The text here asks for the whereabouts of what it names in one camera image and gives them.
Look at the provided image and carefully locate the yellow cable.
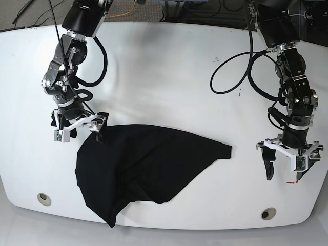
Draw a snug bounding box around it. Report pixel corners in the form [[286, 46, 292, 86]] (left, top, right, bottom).
[[105, 0, 136, 20]]

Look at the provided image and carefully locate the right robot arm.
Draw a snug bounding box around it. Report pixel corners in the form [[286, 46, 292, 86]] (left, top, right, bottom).
[[42, 1, 112, 143]]

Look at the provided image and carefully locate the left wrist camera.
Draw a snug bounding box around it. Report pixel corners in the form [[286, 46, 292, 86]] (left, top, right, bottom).
[[291, 155, 309, 172]]

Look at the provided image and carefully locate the left table grommet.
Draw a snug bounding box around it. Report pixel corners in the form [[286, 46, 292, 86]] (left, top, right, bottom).
[[37, 193, 52, 207]]

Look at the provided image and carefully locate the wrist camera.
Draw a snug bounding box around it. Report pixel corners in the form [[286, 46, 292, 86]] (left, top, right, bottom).
[[291, 155, 309, 172], [54, 129, 71, 143]]

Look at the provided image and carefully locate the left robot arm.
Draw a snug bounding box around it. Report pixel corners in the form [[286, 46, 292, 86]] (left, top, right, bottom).
[[242, 1, 323, 181]]

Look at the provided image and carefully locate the black t-shirt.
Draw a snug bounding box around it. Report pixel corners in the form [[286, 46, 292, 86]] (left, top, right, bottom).
[[75, 124, 232, 227]]

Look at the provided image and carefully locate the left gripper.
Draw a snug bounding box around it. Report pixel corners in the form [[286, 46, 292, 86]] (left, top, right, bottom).
[[256, 129, 323, 182]]

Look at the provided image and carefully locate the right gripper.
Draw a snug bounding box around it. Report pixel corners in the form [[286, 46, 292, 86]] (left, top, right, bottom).
[[51, 101, 109, 143]]

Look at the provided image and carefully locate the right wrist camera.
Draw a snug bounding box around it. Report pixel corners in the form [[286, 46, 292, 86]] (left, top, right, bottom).
[[54, 129, 71, 143]]

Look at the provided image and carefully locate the table grommet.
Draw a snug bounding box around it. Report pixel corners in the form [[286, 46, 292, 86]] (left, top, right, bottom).
[[37, 193, 52, 207], [261, 207, 277, 221]]

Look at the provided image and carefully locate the right table grommet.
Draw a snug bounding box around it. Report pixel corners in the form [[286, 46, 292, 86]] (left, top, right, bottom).
[[261, 207, 277, 221]]

